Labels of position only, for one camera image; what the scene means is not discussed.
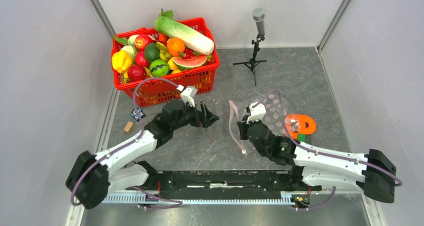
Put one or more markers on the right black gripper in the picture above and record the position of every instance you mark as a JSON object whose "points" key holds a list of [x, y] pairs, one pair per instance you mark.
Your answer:
{"points": [[243, 126]]}

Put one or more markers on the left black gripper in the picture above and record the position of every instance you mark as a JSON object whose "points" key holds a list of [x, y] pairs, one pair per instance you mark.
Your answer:
{"points": [[208, 117]]}

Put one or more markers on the clear zip top bag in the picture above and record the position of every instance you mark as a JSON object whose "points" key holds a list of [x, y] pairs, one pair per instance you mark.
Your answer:
{"points": [[276, 109]]}

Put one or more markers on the toy napa cabbage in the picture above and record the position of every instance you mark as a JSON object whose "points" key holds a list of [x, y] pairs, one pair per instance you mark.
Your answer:
{"points": [[195, 40]]}

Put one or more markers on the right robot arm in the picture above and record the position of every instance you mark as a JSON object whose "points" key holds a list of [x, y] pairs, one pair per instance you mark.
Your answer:
{"points": [[312, 166]]}

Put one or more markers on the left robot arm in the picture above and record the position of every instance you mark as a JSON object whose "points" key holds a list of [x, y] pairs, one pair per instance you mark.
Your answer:
{"points": [[95, 176]]}

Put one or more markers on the orange plastic tape dispenser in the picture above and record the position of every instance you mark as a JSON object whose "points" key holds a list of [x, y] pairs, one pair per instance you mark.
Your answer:
{"points": [[300, 126]]}

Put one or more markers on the toy watermelon slice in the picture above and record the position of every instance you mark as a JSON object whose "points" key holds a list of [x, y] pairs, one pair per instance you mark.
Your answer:
{"points": [[190, 63]]}

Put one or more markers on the red plastic basket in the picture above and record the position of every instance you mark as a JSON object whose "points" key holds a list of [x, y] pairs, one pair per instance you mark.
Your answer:
{"points": [[156, 91]]}

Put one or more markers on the black tripod stand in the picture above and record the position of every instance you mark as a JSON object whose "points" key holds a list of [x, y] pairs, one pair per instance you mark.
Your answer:
{"points": [[253, 62]]}

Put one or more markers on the small round toy watermelon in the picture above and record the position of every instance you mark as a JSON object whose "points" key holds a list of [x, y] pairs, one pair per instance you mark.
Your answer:
{"points": [[159, 68]]}

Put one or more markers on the toy orange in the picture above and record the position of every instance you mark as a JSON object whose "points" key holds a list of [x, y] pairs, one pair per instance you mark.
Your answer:
{"points": [[175, 46]]}

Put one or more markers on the small wooden block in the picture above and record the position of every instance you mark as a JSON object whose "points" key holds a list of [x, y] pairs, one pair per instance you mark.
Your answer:
{"points": [[129, 127]]}

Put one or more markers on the dark green toy avocado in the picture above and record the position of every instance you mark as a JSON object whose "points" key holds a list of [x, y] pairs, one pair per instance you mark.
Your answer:
{"points": [[151, 52]]}

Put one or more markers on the red toy apple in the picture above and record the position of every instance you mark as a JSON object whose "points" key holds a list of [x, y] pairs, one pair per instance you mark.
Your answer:
{"points": [[141, 41]]}

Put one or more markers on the yellow toy bell pepper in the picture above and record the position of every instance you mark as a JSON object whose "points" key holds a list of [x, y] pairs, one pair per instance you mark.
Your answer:
{"points": [[121, 61]]}

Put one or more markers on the grey microphone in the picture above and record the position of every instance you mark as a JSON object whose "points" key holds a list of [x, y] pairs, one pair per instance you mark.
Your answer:
{"points": [[258, 16]]}

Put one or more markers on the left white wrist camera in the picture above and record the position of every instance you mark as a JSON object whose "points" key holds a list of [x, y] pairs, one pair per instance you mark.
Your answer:
{"points": [[187, 94]]}

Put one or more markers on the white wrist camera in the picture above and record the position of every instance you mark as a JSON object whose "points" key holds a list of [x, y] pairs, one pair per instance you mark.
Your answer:
{"points": [[255, 112], [187, 94]]}

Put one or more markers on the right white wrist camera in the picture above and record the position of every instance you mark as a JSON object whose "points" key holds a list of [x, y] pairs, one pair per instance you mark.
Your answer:
{"points": [[255, 112]]}

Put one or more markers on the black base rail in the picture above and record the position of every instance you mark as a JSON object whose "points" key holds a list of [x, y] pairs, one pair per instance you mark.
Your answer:
{"points": [[224, 184]]}

